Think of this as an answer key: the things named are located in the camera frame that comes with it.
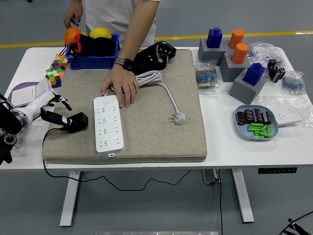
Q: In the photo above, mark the person's right hand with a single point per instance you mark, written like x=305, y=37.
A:
x=73, y=14

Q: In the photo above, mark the person's left hand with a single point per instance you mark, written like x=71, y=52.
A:
x=122, y=80

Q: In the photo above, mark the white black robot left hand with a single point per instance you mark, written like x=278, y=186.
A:
x=39, y=102

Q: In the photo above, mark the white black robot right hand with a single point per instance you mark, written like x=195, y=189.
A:
x=296, y=226

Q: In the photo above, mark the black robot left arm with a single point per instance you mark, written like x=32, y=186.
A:
x=7, y=129

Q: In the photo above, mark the person's right forearm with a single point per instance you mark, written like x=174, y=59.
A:
x=77, y=2

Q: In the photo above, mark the person's left forearm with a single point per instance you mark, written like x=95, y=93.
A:
x=137, y=31

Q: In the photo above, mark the black wristwatch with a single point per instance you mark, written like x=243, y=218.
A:
x=126, y=64

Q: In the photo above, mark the orange fruit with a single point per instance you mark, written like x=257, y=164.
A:
x=71, y=35

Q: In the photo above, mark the purple tray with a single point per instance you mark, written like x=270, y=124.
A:
x=23, y=85

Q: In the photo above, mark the colourful puzzle cube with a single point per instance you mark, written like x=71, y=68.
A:
x=60, y=61
x=55, y=76

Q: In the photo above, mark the yellow lemon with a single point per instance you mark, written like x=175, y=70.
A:
x=100, y=33

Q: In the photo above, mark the blue plastic bin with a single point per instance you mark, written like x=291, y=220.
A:
x=93, y=62

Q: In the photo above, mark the person's torso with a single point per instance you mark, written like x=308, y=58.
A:
x=110, y=17

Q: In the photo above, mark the black pouch with red trim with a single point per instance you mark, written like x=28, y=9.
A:
x=97, y=47

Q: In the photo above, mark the clear bag of beads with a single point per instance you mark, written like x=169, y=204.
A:
x=19, y=144

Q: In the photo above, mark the black table control panel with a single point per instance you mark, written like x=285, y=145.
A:
x=277, y=170

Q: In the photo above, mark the white table leg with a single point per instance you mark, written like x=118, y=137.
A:
x=243, y=195
x=69, y=198

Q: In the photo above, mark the beige fabric mat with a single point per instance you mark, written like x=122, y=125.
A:
x=151, y=137

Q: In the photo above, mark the clear bag of resistors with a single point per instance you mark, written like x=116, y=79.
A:
x=293, y=82
x=206, y=77

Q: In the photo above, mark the grey block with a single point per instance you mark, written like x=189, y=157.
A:
x=207, y=55
x=244, y=93
x=231, y=71

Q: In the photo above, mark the blue square peg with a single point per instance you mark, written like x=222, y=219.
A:
x=214, y=39
x=254, y=74

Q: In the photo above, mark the grey-blue plate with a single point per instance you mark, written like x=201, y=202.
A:
x=244, y=133

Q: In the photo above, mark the orange cylinder peg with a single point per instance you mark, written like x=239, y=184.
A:
x=240, y=54
x=236, y=38

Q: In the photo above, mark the clear bag holding socket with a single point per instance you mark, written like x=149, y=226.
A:
x=269, y=102

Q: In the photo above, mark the large clear plastic bag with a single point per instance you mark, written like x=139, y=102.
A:
x=262, y=52

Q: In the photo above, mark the large black capacitor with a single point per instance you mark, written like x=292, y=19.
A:
x=275, y=74
x=271, y=64
x=282, y=72

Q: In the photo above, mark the silver metal bracket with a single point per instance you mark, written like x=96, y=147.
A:
x=210, y=176

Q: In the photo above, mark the white wall socket panel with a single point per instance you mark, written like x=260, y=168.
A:
x=287, y=116

